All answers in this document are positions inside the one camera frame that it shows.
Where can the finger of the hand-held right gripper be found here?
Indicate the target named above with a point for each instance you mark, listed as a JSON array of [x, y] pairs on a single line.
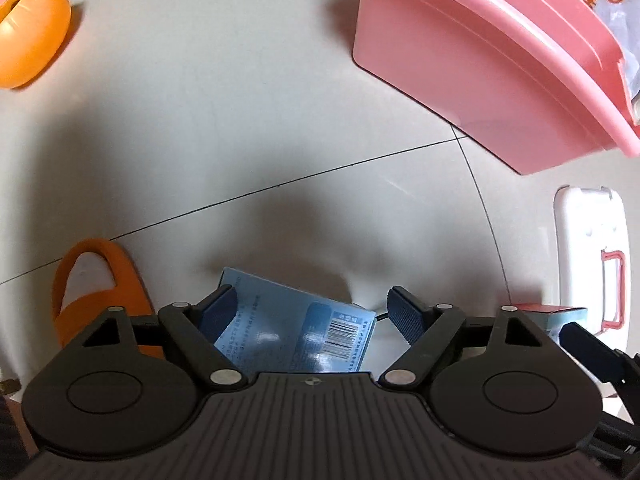
[[587, 345]]

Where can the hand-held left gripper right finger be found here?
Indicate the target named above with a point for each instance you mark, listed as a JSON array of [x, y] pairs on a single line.
[[405, 316]]

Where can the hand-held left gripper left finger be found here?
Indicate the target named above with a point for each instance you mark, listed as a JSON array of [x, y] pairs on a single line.
[[220, 311]]

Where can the light blue box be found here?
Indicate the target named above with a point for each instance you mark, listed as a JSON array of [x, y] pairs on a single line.
[[295, 330]]

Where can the pink plastic storage bin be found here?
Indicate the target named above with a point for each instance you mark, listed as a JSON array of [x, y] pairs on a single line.
[[450, 50]]

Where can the small red and blue box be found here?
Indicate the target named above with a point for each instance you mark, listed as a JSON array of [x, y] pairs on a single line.
[[552, 317]]

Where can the orange plastic case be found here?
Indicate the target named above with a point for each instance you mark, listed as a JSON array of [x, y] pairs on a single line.
[[30, 35]]

